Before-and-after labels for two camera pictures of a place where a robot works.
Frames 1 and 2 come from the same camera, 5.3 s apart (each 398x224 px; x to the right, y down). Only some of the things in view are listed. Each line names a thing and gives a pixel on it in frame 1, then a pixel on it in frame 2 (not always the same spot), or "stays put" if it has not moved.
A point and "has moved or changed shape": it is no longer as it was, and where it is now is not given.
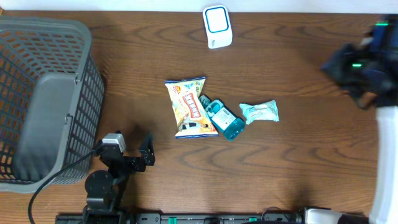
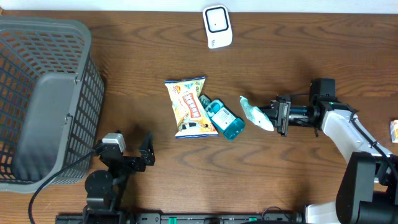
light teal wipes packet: [267, 111] has moved or changed shape
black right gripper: [336, 67] -> [278, 112]
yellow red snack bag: [191, 117] stays put
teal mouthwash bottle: [232, 127] stays put
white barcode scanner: [217, 26] stays put
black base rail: [183, 218] stays put
